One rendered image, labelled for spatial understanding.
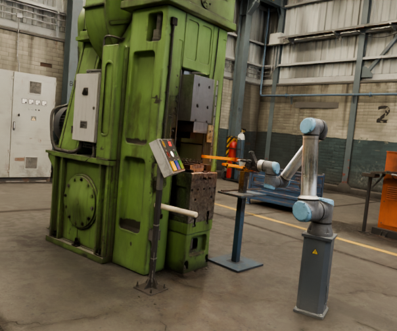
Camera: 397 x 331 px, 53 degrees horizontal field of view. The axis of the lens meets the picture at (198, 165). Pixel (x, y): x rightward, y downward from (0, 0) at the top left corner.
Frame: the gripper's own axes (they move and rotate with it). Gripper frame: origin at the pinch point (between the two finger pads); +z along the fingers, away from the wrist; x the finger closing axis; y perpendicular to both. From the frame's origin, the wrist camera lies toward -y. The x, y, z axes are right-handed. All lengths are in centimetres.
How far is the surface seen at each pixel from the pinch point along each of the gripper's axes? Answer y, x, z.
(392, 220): 79, 347, -55
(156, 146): -5, -74, 25
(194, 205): 46, -8, 35
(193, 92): -52, -17, 43
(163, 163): 7, -71, 19
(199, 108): -39, -7, 42
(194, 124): -25, -12, 42
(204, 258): 99, 15, 35
